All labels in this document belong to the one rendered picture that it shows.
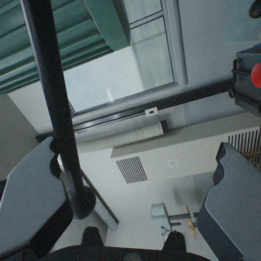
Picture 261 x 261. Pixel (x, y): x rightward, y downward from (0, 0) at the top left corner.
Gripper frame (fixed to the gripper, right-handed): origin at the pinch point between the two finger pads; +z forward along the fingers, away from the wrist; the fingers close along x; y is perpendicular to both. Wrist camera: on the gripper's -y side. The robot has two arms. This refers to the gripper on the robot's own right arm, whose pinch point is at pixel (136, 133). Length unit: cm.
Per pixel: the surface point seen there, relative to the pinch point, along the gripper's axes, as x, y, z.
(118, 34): -2.4, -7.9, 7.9
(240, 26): 25.4, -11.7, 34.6
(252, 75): 14.7, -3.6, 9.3
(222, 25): 69, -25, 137
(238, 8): 24.1, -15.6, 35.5
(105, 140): -36, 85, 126
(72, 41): -7.3, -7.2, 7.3
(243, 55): 16.7, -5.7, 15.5
